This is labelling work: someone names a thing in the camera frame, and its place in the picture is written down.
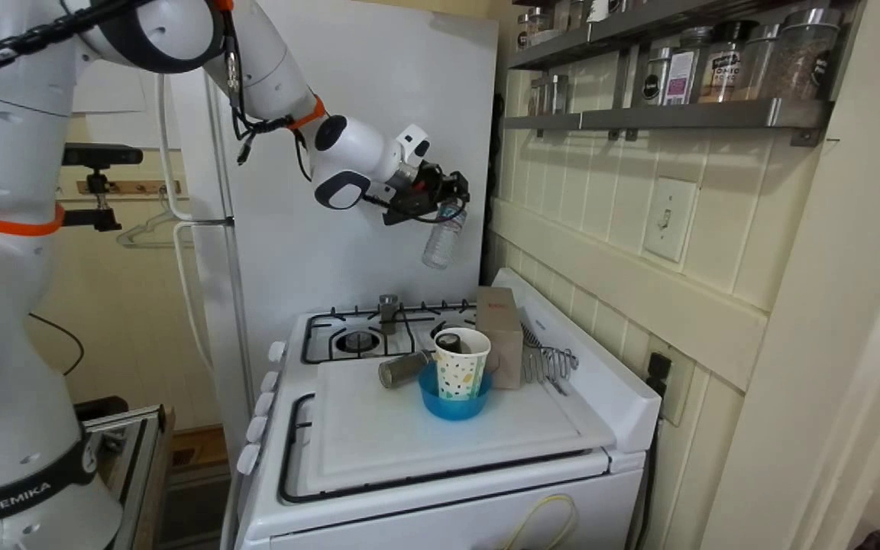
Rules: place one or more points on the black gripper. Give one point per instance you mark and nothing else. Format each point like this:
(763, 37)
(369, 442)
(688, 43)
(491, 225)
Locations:
(422, 194)

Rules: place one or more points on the clear glass jar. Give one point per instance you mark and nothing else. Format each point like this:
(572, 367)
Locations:
(443, 245)

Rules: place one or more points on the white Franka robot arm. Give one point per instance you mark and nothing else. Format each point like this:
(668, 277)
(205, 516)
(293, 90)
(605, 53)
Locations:
(14, 154)

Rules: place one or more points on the white stove knob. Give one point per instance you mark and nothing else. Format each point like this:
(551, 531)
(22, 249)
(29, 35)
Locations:
(277, 352)
(245, 459)
(254, 429)
(267, 383)

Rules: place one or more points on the white gas stove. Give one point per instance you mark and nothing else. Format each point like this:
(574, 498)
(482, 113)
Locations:
(459, 498)

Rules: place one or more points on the black burner grate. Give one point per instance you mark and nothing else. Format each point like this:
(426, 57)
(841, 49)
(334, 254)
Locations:
(286, 446)
(459, 311)
(308, 346)

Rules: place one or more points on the white refrigerator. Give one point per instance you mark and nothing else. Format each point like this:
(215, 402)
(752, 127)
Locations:
(397, 80)

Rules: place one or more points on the grey cylinder shaker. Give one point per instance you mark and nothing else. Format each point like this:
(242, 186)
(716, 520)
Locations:
(388, 312)

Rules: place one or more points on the glass spice jar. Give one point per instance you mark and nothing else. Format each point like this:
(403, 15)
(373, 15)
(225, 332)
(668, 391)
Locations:
(804, 57)
(653, 80)
(563, 92)
(530, 26)
(543, 92)
(727, 67)
(681, 80)
(597, 12)

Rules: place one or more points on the brown cardboard box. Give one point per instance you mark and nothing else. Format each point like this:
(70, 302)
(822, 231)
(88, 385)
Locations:
(501, 342)

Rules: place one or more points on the patterned paper cup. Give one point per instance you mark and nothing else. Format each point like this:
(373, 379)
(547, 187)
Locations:
(459, 365)

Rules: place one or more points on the grey metal can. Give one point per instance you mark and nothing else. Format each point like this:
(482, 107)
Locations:
(397, 371)

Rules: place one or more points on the blue plastic bowl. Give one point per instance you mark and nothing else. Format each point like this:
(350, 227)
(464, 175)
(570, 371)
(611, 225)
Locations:
(451, 409)

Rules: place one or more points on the metal spice rack shelf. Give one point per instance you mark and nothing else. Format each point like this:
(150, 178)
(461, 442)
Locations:
(665, 117)
(665, 19)

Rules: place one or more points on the white plastic cutting board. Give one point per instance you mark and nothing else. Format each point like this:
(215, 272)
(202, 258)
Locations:
(410, 437)

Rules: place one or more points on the metal robot cart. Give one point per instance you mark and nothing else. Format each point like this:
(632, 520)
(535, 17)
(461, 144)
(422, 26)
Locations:
(139, 477)

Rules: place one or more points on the cream light switch plate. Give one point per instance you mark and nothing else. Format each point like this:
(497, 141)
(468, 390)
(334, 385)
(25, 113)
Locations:
(669, 221)

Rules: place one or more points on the cream wall outlet plate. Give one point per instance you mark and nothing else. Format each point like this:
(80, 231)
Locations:
(679, 399)

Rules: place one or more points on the white wall board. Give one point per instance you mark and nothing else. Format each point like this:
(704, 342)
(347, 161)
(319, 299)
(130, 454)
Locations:
(123, 102)

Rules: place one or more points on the black camera on tripod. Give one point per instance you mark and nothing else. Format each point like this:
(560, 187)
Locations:
(101, 157)

